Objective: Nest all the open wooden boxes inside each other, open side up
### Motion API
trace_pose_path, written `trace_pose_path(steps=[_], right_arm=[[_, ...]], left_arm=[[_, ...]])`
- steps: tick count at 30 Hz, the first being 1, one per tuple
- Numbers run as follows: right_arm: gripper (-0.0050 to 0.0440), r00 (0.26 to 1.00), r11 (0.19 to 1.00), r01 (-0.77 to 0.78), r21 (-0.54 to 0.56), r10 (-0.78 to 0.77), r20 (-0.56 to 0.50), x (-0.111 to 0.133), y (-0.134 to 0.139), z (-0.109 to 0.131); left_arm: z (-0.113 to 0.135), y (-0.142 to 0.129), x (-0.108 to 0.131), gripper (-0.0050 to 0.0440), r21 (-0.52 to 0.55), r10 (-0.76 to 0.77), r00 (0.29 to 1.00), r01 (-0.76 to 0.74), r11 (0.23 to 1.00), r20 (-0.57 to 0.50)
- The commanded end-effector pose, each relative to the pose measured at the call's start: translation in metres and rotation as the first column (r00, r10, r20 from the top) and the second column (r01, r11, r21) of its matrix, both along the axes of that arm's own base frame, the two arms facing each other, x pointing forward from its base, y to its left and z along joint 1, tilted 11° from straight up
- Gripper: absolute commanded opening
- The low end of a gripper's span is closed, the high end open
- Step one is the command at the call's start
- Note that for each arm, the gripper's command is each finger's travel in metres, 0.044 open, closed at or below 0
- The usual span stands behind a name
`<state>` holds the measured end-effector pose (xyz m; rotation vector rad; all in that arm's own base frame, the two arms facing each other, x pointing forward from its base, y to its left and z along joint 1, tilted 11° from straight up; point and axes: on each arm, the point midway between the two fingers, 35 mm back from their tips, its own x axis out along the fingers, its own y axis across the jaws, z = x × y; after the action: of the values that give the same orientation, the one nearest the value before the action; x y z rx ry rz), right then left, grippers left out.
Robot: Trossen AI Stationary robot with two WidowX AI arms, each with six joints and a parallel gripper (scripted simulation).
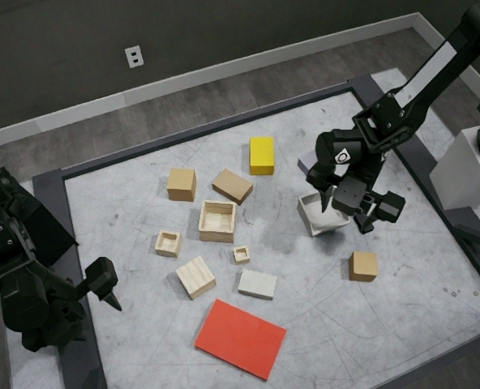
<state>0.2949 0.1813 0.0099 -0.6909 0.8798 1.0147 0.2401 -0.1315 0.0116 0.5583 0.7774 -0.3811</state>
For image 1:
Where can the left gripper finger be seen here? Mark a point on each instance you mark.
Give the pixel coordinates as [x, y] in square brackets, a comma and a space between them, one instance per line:
[111, 300]
[81, 337]

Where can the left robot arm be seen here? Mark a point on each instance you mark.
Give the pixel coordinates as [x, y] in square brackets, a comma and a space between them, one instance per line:
[25, 307]

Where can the yellow rectangular block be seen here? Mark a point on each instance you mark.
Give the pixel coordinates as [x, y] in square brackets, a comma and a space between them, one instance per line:
[261, 156]

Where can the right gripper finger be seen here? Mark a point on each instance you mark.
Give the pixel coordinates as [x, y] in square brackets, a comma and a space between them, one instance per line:
[370, 219]
[325, 195]

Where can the tan cardboard cube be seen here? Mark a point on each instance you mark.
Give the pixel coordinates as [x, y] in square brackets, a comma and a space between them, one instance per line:
[363, 266]
[182, 184]

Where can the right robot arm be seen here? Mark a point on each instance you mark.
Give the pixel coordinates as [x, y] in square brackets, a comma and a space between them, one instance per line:
[398, 114]

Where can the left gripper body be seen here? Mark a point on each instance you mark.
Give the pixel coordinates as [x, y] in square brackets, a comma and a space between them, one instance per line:
[101, 277]

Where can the red flat rectangular slab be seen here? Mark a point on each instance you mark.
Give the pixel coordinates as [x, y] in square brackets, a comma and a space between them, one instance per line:
[240, 338]

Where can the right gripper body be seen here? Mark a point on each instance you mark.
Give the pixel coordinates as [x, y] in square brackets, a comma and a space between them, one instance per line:
[389, 206]

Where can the tan rectangular box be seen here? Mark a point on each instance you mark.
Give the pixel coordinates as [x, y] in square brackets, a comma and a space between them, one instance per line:
[232, 186]

